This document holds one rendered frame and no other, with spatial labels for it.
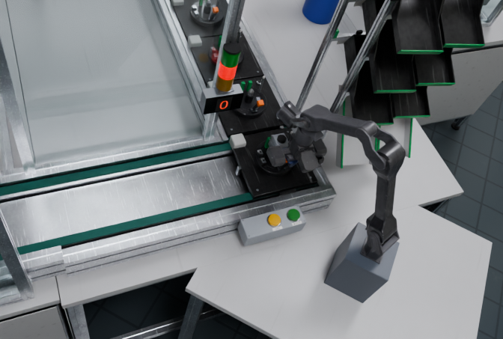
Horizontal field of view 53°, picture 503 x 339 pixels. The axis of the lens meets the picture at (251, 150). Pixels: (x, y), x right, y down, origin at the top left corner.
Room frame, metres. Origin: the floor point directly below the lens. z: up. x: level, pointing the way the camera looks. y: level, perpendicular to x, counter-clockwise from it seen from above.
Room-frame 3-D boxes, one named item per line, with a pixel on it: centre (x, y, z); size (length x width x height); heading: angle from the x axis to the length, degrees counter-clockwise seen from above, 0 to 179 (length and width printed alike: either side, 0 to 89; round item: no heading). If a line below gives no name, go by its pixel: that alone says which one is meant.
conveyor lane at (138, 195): (0.89, 0.17, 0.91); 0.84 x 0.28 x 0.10; 127
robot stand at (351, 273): (0.78, -0.44, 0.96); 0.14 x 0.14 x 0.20; 80
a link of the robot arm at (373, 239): (0.78, -0.44, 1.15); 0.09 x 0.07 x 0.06; 147
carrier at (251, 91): (1.25, 0.07, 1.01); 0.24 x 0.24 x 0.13; 37
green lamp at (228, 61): (1.03, 0.14, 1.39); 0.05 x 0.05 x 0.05
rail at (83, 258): (0.76, 0.05, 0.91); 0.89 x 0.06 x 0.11; 127
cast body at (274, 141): (1.06, -0.08, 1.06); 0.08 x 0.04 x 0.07; 37
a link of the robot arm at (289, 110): (1.00, -0.10, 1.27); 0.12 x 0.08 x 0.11; 57
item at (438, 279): (0.83, -0.45, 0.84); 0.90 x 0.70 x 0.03; 80
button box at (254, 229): (0.83, -0.14, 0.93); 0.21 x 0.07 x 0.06; 127
